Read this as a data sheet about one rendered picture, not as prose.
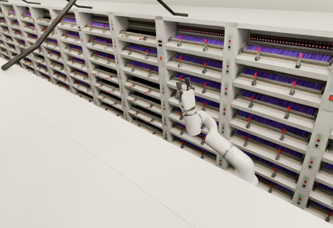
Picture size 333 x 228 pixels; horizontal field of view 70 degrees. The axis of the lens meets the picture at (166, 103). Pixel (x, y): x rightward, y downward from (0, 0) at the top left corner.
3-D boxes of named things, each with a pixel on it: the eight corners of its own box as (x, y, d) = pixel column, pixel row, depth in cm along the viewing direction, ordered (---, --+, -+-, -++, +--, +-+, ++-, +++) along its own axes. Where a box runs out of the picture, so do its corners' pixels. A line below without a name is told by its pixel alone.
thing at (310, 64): (327, 81, 144) (332, 62, 135) (235, 62, 180) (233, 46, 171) (337, 62, 153) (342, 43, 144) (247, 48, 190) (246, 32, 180)
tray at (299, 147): (305, 154, 171) (307, 146, 165) (229, 126, 207) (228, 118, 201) (314, 135, 180) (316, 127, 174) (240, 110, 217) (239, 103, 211)
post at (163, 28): (171, 167, 291) (162, 16, 207) (165, 164, 296) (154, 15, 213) (181, 158, 304) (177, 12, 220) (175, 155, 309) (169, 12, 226)
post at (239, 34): (222, 197, 249) (237, 22, 165) (214, 193, 254) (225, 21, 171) (231, 185, 262) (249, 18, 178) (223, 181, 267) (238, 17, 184)
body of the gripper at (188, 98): (178, 112, 137) (174, 94, 133) (189, 105, 143) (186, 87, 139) (188, 114, 131) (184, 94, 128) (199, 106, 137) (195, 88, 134)
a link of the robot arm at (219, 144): (243, 136, 132) (200, 105, 145) (227, 151, 122) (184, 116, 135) (237, 146, 138) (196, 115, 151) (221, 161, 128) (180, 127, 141)
